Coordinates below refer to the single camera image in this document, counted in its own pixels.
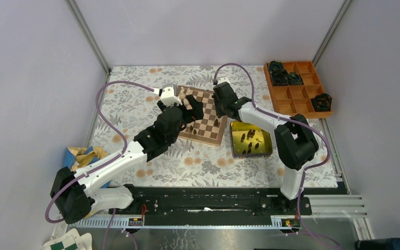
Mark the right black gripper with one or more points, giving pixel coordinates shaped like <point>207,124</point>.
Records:
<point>219,113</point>

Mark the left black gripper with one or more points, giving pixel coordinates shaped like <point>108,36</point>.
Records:
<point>195,113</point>

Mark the yellow tin box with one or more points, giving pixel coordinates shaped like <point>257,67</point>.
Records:
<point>249,141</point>

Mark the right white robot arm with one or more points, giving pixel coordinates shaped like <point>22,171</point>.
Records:
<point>296,143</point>

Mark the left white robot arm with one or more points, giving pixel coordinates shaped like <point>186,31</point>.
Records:
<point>80,192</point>

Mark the wooden chess board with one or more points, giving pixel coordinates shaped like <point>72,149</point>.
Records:
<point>206,131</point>

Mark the green checkered paper board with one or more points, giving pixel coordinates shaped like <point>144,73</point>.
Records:
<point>71,240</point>

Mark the floral table cloth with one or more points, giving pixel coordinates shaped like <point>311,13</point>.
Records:
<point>128,109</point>

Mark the black part in tray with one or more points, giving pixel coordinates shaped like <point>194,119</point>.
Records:
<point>279,76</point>

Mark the orange compartment tray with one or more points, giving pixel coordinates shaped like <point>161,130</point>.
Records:
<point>296,99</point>

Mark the black part on tray edge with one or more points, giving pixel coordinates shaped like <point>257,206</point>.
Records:
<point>322,102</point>

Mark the blue yellow cloth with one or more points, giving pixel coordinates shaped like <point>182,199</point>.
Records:
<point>77,157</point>

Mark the black cylinder object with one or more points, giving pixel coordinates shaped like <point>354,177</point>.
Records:
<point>378,244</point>

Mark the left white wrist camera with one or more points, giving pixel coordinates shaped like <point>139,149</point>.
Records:
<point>168,95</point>

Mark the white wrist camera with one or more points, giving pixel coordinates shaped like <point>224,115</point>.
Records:
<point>168,95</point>
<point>223,80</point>

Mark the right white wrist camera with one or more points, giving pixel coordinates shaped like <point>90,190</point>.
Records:
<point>223,80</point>

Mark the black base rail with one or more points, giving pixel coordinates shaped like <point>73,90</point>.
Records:
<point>210,207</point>

